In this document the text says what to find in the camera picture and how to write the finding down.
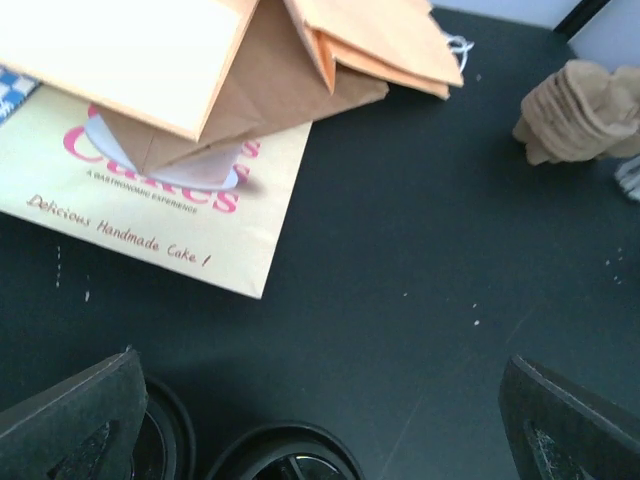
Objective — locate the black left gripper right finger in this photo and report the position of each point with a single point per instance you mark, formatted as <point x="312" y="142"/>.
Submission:
<point x="557" y="429"/>

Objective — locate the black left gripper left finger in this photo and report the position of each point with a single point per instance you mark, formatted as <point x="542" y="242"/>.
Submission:
<point x="84" y="427"/>

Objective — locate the orange kraft paper bag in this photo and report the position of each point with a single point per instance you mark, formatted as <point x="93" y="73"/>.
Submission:
<point x="397" y="41"/>

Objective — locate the black cup lid stack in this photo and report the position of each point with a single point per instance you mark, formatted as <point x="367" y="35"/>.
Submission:
<point x="286" y="450"/>
<point x="166" y="444"/>

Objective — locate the cream cakes printed paper bag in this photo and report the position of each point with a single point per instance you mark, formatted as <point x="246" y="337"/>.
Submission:
<point x="52" y="175"/>

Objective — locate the right stack of paper cups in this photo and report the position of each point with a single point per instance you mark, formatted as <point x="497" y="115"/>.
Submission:
<point x="627" y="176"/>

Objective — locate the cardboard cup carrier stack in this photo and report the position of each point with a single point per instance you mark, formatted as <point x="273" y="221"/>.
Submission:
<point x="581" y="113"/>

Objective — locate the blue checkered paper bag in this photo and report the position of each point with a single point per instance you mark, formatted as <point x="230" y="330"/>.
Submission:
<point x="15" y="88"/>

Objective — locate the folded orange paper bag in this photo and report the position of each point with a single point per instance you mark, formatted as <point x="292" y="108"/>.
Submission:
<point x="174" y="78"/>

